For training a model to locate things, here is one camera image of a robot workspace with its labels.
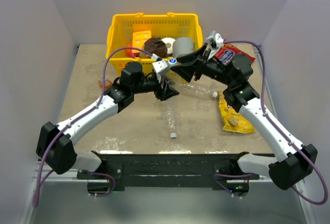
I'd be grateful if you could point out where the yellow plastic shopping basket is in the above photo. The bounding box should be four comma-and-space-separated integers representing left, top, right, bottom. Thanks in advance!
106, 12, 204, 78

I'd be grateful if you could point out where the red snack bag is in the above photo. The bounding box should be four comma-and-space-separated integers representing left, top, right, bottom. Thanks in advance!
213, 44, 255, 65

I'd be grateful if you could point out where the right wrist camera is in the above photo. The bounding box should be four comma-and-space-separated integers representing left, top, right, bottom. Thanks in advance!
206, 31, 224, 60

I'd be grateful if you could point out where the blue white bottle cap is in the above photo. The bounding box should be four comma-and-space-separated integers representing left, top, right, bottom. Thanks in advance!
168, 58, 177, 67

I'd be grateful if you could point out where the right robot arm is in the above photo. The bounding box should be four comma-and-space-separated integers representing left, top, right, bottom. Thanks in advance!
172, 45, 318, 190

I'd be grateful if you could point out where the brown wrapped package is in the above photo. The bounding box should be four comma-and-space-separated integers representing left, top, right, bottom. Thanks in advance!
142, 38, 168, 58

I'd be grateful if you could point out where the clear bottle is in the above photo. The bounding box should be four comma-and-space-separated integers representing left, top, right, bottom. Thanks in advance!
166, 64, 181, 89
164, 100, 177, 140
179, 82, 219, 100

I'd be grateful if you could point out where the orange ball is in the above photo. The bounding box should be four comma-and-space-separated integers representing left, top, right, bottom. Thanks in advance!
125, 43, 132, 57

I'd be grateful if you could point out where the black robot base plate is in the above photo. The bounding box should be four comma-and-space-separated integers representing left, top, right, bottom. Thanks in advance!
77, 154, 259, 195

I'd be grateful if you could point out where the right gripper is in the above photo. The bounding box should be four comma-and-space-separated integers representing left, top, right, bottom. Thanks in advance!
170, 43, 234, 87

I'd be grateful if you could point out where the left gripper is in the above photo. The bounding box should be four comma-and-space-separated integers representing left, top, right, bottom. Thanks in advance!
133, 74, 179, 101

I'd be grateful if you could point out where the white tape roll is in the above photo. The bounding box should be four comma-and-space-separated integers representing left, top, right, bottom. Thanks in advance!
161, 37, 175, 56

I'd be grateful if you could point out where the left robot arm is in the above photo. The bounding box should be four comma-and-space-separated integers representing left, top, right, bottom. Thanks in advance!
36, 60, 179, 179

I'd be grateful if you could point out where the orange juice carton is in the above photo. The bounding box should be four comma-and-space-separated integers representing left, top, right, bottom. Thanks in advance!
132, 30, 152, 49

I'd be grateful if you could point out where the orange tea bottle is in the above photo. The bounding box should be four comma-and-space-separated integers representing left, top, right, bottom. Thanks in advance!
98, 76, 112, 90

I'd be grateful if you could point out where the grey tape roll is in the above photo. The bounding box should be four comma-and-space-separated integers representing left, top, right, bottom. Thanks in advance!
172, 37, 195, 58

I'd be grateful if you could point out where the yellow chips bag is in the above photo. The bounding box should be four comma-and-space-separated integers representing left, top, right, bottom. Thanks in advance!
218, 92, 255, 134

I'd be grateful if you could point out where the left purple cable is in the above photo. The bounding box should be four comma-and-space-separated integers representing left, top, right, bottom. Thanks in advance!
32, 47, 159, 208

